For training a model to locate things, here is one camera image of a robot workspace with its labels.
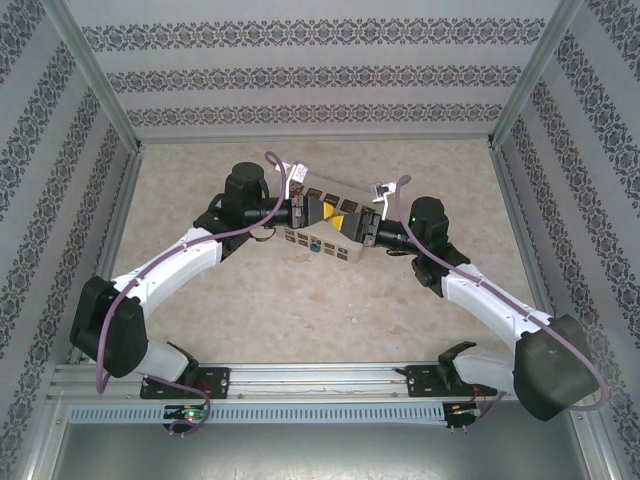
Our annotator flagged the right aluminium frame post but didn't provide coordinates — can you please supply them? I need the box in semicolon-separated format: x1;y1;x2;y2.
489;0;585;151

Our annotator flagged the left aluminium table edge rail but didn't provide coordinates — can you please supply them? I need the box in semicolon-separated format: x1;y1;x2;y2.
69;144;146;366

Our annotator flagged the left aluminium frame post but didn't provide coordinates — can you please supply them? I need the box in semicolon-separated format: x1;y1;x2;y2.
42;0;145;151

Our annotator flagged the aluminium frame post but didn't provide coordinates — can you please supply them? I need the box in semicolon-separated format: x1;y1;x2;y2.
42;0;145;151
489;0;585;151

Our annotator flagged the left controller circuit board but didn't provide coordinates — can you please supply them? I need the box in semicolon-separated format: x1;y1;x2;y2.
163;405;207;422

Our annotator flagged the wooden box with picture tiles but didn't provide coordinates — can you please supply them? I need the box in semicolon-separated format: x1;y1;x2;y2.
283;162;375;264

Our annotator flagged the grey slotted cable duct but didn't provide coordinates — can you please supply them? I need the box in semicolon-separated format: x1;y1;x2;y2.
67;403;446;427

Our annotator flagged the aluminium table edge rail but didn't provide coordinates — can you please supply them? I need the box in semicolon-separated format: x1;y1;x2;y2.
487;139;571;361
69;144;146;366

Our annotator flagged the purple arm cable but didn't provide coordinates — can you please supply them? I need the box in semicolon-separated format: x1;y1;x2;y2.
94;151;294;439
394;174;611;441

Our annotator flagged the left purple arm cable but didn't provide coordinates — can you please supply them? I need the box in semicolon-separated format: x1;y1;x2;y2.
94;151;294;439

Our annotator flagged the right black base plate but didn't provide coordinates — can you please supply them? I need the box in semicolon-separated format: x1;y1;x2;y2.
405;364;501;399

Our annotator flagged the aluminium mounting rail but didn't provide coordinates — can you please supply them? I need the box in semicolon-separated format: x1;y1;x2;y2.
48;362;591;402

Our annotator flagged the controller circuit board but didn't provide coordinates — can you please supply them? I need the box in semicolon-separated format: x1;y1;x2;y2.
163;405;207;422
446;401;482;420

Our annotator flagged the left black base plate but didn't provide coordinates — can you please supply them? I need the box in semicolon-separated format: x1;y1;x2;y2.
139;366;231;401

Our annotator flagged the right aluminium table edge rail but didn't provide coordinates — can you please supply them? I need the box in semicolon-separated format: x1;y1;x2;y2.
487;139;571;361

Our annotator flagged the right controller circuit board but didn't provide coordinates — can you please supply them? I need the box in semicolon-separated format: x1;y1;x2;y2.
446;401;482;420

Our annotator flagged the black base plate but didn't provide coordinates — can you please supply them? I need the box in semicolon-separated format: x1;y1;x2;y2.
139;366;231;401
405;364;501;399

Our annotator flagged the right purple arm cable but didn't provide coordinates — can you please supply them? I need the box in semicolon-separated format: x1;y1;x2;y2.
394;174;611;441

